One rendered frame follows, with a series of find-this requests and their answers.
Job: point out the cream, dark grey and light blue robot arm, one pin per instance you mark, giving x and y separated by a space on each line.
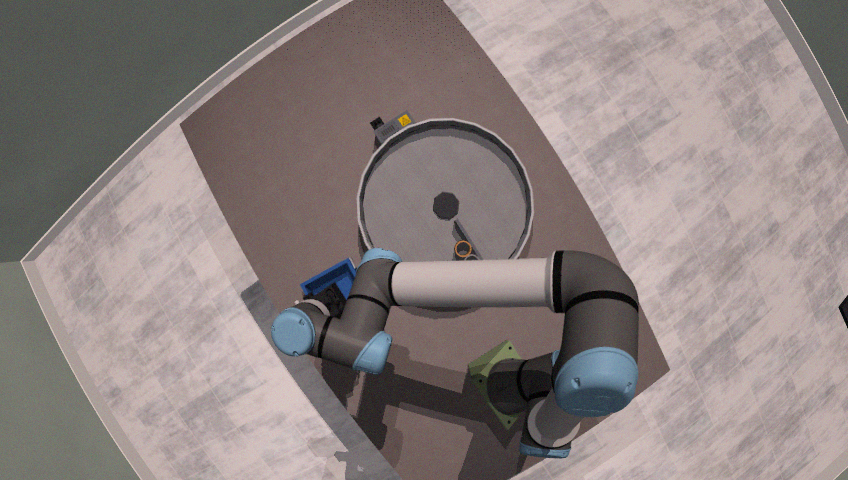
597 364

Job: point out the grey round turntable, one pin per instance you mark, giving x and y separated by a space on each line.
430 181

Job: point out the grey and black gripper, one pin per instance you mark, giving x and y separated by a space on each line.
331 300

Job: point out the blue crate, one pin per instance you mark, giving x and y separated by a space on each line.
343 275

